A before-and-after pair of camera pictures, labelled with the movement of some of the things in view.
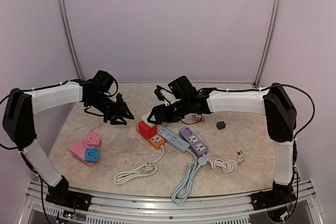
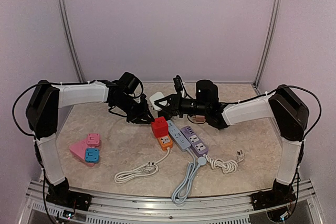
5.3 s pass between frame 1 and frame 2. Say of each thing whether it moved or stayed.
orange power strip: moved
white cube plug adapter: moved
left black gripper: moved
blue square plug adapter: stayed
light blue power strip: moved
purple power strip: stayed
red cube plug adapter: moved
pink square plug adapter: stayed
